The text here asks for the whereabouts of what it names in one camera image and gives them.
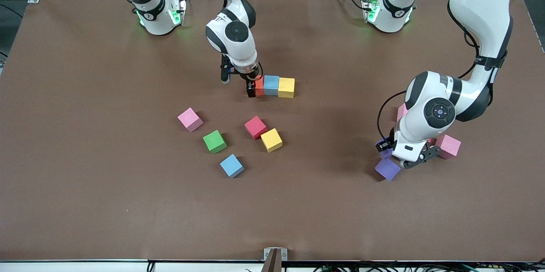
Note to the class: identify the red foam block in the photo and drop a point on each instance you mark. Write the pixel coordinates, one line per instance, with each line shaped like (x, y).
(255, 127)
(432, 140)

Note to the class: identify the white table frame rail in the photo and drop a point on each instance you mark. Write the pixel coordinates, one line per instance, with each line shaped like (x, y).
(85, 267)

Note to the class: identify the large table mat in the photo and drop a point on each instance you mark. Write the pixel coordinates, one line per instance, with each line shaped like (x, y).
(127, 199)

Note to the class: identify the orange foam block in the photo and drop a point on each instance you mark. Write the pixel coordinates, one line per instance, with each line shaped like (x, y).
(259, 89)

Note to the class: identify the blue foam block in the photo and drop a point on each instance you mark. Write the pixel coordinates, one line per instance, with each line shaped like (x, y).
(271, 85)
(232, 165)

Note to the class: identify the pink foam block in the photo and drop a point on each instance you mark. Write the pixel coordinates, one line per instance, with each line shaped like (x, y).
(401, 112)
(449, 146)
(190, 119)

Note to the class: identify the green foam block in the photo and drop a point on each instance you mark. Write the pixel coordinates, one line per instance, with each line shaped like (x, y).
(214, 141)

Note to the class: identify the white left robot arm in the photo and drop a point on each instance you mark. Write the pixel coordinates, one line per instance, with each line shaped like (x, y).
(481, 16)

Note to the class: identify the yellow foam block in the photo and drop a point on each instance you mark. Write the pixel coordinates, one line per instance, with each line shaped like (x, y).
(286, 88)
(271, 140)

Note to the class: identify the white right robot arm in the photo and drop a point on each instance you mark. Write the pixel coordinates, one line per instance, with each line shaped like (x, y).
(236, 35)

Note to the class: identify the small metal bracket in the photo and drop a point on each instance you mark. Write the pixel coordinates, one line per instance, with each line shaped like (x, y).
(267, 254)

